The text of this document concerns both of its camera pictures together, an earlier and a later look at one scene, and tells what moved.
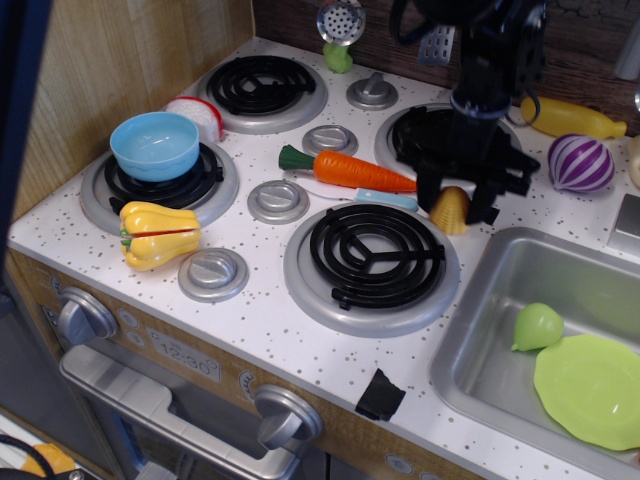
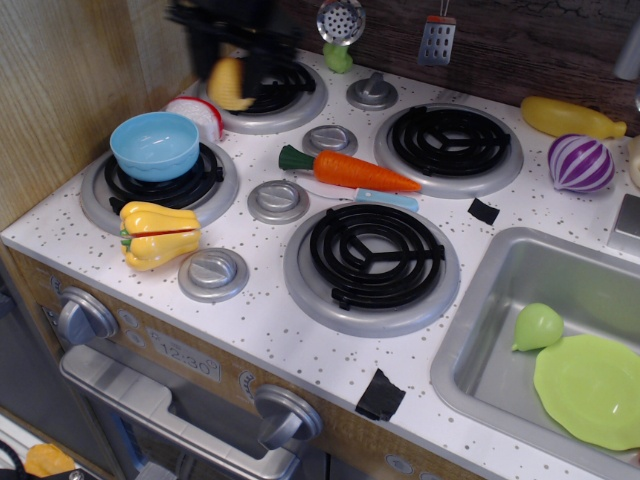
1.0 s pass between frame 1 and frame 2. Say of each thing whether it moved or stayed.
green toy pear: stayed
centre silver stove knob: stayed
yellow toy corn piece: moved
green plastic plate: stayed
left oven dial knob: stayed
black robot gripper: moved
